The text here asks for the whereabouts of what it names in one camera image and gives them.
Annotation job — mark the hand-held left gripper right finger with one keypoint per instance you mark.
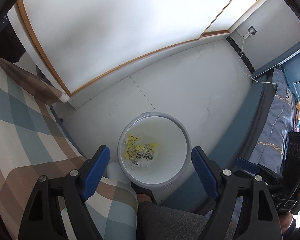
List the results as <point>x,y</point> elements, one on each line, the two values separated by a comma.
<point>205,175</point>

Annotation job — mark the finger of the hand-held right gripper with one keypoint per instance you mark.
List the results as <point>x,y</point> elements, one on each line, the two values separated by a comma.
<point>247,165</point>

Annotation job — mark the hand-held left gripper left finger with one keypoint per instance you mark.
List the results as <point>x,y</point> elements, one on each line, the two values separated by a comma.
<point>95,172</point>

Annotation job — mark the white round trash bin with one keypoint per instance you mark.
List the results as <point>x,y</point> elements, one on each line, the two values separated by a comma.
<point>170,140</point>

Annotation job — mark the yellow plastic bag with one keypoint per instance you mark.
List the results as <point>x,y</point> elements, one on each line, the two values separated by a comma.
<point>150,147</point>

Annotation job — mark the person's right hand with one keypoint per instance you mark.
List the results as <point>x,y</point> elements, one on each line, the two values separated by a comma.
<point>288,223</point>

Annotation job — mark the blue-grey duvet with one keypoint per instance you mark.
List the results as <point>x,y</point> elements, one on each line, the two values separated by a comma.
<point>275,120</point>

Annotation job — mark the person's grey trouser leg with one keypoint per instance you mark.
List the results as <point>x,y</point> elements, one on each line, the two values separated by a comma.
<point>175,222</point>

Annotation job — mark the checked cloth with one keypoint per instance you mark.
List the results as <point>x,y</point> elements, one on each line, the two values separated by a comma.
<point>20,120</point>

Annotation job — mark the black skirting strip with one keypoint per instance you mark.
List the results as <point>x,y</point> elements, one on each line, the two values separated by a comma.
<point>241,55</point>

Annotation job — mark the white wood-framed sliding door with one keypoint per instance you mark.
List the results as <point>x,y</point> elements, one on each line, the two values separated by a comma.
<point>115,30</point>
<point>235,7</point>

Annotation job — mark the black backpack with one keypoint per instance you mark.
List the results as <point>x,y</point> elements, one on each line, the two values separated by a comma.
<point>5,40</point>

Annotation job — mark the blue bed frame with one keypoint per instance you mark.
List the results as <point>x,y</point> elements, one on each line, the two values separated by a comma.
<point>230,140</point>

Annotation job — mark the wall socket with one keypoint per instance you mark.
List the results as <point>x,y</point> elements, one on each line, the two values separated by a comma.
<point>252,29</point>

